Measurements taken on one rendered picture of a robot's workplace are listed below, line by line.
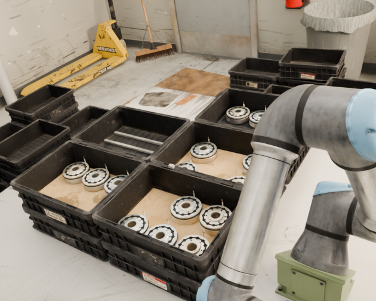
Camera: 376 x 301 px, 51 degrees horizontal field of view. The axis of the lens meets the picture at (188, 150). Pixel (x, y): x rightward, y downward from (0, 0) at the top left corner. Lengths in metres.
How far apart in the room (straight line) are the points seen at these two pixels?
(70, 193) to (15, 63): 3.32
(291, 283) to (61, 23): 4.37
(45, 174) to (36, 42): 3.38
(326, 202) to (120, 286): 0.68
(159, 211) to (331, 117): 0.78
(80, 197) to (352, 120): 1.05
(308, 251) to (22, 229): 1.08
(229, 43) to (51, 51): 2.06
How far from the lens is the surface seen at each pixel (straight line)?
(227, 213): 1.24
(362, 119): 0.69
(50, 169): 1.61
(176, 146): 1.50
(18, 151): 2.65
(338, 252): 1.13
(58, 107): 2.93
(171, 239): 1.19
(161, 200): 1.37
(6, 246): 1.65
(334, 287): 1.13
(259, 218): 0.76
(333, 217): 1.10
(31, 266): 1.52
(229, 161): 1.50
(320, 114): 0.71
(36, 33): 4.87
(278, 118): 0.75
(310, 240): 1.12
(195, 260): 1.04
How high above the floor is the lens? 1.72
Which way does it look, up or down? 34 degrees down
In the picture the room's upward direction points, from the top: 9 degrees counter-clockwise
